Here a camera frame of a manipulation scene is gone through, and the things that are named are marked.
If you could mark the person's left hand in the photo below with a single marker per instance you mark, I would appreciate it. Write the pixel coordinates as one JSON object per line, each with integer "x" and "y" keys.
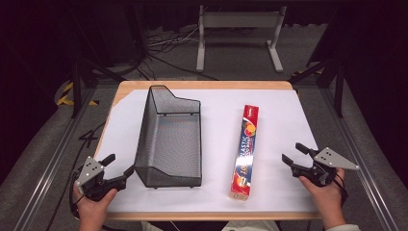
{"x": 93, "y": 208}

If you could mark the red plastic wrap box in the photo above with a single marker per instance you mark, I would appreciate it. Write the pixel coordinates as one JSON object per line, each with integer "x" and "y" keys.
{"x": 245, "y": 150}

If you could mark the yellow black hazard tape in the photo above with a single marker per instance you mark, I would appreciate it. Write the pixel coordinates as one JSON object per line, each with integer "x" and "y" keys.
{"x": 69, "y": 94}

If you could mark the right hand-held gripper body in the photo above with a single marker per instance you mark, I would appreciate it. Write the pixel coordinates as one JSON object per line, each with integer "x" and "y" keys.
{"x": 324, "y": 166}

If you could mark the person's right hand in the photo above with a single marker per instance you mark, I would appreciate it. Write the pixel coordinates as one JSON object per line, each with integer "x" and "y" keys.
{"x": 324, "y": 195}

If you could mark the black tripod stand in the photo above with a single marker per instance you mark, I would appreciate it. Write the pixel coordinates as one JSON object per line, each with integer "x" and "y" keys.
{"x": 86, "y": 64}
{"x": 330, "y": 70}

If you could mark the white paper sheet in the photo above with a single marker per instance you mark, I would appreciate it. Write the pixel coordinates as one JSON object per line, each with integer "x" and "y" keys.
{"x": 282, "y": 128}

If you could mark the person's light trousers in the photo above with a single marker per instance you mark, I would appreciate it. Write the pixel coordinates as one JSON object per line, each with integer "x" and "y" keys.
{"x": 250, "y": 225}

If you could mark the grey metal stand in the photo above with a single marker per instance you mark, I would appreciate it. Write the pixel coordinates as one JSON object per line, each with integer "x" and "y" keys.
{"x": 239, "y": 35}

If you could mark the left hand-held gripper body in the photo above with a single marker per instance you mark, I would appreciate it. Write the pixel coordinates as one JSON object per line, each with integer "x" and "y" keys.
{"x": 91, "y": 178}

